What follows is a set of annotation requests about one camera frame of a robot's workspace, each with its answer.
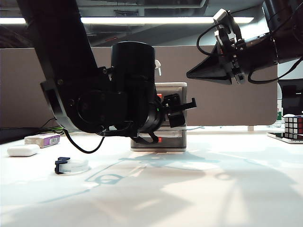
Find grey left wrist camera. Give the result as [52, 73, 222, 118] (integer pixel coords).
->
[154, 59, 163, 77]

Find black Rubik's cube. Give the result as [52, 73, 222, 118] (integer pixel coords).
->
[283, 114, 303, 139]

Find brown desk partition panel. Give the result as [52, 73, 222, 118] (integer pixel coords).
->
[0, 46, 278, 130]

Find long ceiling light strip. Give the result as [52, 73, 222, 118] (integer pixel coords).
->
[0, 17, 254, 26]

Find black desk cables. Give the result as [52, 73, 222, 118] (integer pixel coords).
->
[35, 118, 66, 137]

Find white plastic drawer cabinet frame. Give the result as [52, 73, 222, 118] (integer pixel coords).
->
[130, 82, 188, 152]

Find white framed dark tray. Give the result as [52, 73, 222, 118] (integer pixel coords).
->
[267, 132, 303, 144]

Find tissue pack purple print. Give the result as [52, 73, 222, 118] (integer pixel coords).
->
[24, 134, 61, 149]

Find black monitor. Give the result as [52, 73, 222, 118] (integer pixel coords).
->
[278, 79, 303, 116]

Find transparent tape roll blue cutter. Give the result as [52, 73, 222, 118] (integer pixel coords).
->
[54, 157, 91, 176]

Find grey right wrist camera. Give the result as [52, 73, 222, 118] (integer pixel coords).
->
[212, 9, 240, 36]

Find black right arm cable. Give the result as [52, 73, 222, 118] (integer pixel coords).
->
[247, 58, 302, 84]

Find white earbuds case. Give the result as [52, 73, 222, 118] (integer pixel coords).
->
[7, 144, 40, 157]

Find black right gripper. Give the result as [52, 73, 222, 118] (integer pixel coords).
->
[186, 28, 249, 86]

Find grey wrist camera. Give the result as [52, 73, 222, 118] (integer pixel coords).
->
[212, 9, 240, 36]
[154, 59, 163, 77]

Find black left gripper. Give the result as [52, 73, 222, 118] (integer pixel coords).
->
[162, 93, 197, 128]

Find clear bottle green label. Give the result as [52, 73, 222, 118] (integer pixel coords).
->
[276, 85, 284, 126]

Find black right camera cable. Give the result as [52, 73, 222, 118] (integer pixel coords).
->
[196, 23, 223, 57]

